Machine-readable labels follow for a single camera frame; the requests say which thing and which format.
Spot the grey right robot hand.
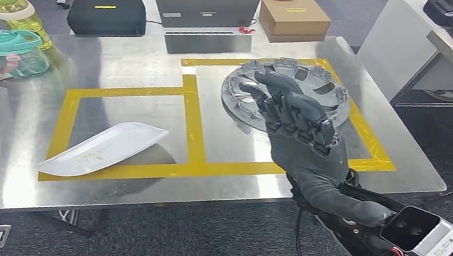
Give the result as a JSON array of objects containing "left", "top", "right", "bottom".
[{"left": 226, "top": 68, "right": 406, "bottom": 230}]

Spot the yellow green water bottle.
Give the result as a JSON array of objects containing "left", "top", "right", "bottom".
[{"left": 0, "top": 0, "right": 57, "bottom": 52}]

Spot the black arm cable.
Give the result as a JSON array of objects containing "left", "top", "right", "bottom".
[{"left": 292, "top": 206, "right": 317, "bottom": 256}]

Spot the silver plastic wheel cover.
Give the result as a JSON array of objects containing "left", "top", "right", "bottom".
[{"left": 217, "top": 52, "right": 355, "bottom": 142}]

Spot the brown cardboard box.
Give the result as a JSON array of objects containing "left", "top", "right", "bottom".
[{"left": 256, "top": 0, "right": 334, "bottom": 49}]

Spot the pale grey shoe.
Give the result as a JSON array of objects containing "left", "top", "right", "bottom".
[{"left": 422, "top": 87, "right": 453, "bottom": 103}]

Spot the white cable bundle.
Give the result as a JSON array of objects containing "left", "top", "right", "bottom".
[{"left": 57, "top": 209, "right": 78, "bottom": 226}]

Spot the crumpled clear plastic wrap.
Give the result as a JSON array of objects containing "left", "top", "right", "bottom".
[{"left": 0, "top": 28, "right": 52, "bottom": 81}]

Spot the white curved plastic part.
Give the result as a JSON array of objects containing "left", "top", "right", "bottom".
[{"left": 35, "top": 113, "right": 170, "bottom": 187}]

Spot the grey laptop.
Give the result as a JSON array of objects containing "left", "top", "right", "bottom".
[{"left": 151, "top": 0, "right": 263, "bottom": 44}]

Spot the black case yellow stripe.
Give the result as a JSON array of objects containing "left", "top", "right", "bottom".
[{"left": 65, "top": 0, "right": 150, "bottom": 42}]

